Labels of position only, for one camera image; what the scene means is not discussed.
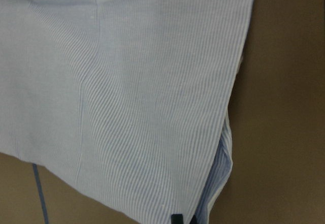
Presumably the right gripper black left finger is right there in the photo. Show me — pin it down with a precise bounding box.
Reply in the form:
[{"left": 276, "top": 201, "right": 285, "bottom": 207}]
[{"left": 171, "top": 214, "right": 183, "bottom": 224}]

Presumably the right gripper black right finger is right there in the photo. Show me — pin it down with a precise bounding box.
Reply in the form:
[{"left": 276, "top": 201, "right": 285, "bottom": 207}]
[{"left": 189, "top": 215, "right": 198, "bottom": 224}]

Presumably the light blue striped shirt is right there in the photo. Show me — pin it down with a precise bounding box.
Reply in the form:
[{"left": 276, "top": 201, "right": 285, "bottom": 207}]
[{"left": 1, "top": 0, "right": 254, "bottom": 223}]

